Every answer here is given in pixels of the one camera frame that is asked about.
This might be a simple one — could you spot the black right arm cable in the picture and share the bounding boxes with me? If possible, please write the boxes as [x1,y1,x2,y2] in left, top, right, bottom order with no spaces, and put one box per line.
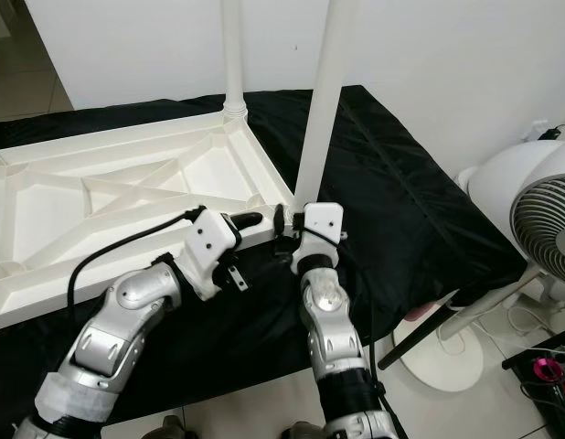
[296,224,389,403]

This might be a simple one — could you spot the black fabric table cover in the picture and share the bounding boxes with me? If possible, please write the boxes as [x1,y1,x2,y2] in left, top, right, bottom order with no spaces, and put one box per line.
[0,84,530,426]

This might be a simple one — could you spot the black metal table leg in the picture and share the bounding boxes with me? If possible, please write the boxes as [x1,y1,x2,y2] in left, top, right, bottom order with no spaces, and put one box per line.
[376,302,466,371]

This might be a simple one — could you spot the black flat bar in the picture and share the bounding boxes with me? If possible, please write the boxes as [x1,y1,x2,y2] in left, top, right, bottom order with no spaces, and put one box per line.
[502,348,565,371]

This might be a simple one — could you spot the white round fan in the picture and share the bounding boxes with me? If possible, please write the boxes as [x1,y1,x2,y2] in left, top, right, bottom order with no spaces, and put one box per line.
[397,139,565,394]

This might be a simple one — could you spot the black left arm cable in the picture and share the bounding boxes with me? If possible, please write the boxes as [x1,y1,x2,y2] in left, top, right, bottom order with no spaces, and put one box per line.
[65,206,206,316]

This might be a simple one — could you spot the grey robot left foot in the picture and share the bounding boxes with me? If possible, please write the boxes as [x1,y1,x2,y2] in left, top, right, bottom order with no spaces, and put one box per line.
[147,416,192,439]

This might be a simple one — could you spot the white wall socket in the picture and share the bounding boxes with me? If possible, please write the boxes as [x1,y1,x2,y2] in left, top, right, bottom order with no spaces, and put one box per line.
[534,121,565,145]

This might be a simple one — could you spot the grey robot right foot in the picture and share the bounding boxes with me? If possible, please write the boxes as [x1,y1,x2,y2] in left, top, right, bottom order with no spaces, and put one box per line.
[282,423,327,439]

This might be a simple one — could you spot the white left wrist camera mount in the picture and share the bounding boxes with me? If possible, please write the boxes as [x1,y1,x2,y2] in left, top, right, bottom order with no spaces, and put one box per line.
[180,209,242,301]

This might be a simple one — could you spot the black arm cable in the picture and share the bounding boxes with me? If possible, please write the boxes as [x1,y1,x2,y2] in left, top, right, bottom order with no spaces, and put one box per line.
[296,224,389,403]
[65,206,206,316]

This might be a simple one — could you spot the white power cable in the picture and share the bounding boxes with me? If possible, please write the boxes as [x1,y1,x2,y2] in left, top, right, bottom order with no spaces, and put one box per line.
[506,305,560,341]

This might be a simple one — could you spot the white plastic table top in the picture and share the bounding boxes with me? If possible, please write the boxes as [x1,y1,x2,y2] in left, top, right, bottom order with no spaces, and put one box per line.
[0,114,300,335]

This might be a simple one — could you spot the grey robot foot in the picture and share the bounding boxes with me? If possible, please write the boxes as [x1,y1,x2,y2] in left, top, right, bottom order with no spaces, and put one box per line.
[282,423,327,439]
[147,416,192,439]

